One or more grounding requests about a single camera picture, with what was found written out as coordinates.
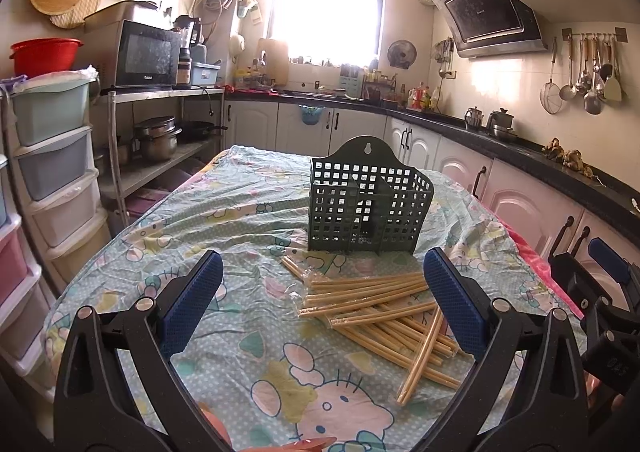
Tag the steel kettle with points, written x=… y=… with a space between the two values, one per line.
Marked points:
x=500 y=125

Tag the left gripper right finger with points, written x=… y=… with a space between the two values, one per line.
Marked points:
x=525 y=390

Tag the steel ladle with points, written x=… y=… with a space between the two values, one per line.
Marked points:
x=592 y=103

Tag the white lower cabinets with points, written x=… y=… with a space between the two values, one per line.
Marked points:
x=548 y=220

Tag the blue hanging basket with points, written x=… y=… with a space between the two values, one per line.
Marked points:
x=310 y=115

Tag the pink blanket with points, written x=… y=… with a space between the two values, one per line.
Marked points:
x=537 y=288

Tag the red plastic basin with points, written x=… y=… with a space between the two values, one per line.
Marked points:
x=39 y=56

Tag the plastic drawer tower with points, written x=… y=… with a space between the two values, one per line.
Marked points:
x=53 y=200

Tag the black microwave oven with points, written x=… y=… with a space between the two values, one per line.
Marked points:
x=129 y=54

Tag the wall utensil rail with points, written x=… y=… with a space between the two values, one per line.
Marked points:
x=619 y=34

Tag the stainless steel pot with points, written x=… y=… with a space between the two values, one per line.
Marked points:
x=158 y=138

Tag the dark green utensil basket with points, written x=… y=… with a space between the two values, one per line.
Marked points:
x=363 y=199

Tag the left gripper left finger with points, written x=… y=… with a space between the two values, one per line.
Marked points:
x=117 y=389

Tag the bright kitchen window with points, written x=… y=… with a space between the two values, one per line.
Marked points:
x=328 y=31

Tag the small steel teapot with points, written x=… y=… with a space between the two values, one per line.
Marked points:
x=473 y=118

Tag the ginger roots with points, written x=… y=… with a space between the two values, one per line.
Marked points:
x=571 y=159

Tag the black range hood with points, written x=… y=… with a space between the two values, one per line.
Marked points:
x=491 y=27

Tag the black blender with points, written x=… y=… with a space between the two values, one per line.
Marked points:
x=189 y=29

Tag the metal storage shelf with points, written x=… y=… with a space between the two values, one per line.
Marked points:
x=113 y=98

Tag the wire mesh skimmer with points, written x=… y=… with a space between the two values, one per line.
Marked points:
x=549 y=95

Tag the black kitchen countertop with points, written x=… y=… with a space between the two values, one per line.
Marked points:
x=611 y=200

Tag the small wall fan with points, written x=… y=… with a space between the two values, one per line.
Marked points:
x=401 y=54

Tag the black frying pan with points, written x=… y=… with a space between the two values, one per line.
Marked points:
x=197 y=130

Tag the red sauce bottles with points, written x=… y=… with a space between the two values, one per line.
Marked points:
x=419 y=98

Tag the blue plastic box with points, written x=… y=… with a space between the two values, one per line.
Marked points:
x=204 y=74

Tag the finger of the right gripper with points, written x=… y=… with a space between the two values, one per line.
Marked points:
x=607 y=258

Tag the green spatula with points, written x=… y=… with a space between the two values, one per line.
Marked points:
x=613 y=91

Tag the wooden cutting board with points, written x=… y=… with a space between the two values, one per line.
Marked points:
x=273 y=60

